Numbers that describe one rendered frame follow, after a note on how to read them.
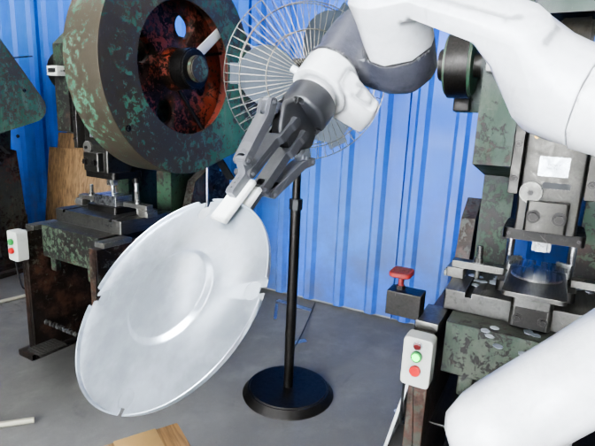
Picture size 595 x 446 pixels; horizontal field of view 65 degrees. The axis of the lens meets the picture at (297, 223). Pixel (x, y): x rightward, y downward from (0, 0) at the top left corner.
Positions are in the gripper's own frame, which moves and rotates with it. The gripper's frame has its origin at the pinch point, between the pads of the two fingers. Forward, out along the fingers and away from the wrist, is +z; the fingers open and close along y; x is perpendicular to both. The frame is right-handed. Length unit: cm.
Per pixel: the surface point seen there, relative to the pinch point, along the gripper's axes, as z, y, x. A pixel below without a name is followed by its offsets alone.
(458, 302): -33, -86, -5
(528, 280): -41, -79, 12
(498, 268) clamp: -49, -91, -1
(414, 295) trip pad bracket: -26, -75, -12
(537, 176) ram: -66, -68, 7
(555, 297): -36, -74, 20
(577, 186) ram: -66, -71, 16
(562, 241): -56, -82, 15
